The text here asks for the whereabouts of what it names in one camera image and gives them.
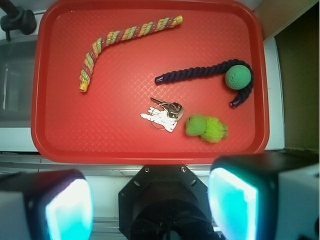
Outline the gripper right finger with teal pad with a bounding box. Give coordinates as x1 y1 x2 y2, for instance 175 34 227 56
208 151 320 240

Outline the red plastic tray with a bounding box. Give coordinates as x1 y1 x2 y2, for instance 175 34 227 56
31 0 269 165

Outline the green plush animal toy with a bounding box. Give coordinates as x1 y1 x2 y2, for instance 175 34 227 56
185 114 229 144

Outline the green knitted ball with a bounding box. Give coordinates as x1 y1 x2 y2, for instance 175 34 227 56
224 65 252 90

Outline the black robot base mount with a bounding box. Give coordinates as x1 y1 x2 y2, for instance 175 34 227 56
118 165 222 240

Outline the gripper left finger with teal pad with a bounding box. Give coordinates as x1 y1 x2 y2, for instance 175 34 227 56
0 169 94 240

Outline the grey sink faucet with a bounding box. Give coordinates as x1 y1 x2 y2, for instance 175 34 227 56
0 0 37 42

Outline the steel sink basin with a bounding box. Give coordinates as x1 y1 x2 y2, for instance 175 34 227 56
0 40 37 128

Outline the bunch of silver keys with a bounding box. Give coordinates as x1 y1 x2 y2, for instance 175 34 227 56
140 97 185 133

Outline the multicoloured twisted rope toy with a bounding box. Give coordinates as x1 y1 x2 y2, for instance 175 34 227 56
79 15 184 93

